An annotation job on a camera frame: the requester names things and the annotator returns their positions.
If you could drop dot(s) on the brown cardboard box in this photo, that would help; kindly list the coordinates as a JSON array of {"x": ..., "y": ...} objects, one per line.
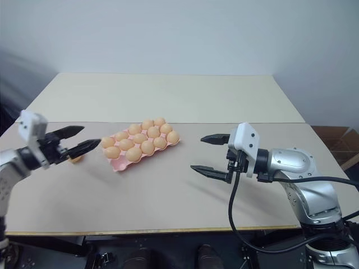
[{"x": 336, "y": 143}]

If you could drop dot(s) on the loose tan egg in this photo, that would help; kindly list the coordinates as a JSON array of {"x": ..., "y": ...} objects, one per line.
[{"x": 76, "y": 160}]

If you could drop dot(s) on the black table frame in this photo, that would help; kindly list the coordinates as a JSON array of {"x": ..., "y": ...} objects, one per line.
[{"x": 174, "y": 252}]

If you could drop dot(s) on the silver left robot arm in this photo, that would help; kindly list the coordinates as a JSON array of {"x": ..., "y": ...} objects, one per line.
[{"x": 7, "y": 168}]

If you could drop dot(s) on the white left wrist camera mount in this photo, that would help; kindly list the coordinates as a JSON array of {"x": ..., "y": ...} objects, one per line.
[{"x": 31, "y": 123}]

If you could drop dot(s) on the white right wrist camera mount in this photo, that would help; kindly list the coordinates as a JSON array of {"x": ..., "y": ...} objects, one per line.
[{"x": 246, "y": 145}]

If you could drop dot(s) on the pink egg tray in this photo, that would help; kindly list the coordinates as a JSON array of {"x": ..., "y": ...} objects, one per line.
[{"x": 119, "y": 166}]

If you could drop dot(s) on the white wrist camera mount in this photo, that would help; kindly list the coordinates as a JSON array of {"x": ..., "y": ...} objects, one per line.
[
  {"x": 31, "y": 123},
  {"x": 246, "y": 145}
]

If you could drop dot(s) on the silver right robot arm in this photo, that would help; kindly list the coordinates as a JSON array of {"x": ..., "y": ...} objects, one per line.
[{"x": 308, "y": 182}]

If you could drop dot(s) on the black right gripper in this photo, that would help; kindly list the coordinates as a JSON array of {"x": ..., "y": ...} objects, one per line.
[{"x": 232, "y": 162}]

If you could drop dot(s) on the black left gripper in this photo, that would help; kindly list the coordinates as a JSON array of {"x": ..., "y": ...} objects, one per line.
[{"x": 51, "y": 148}]

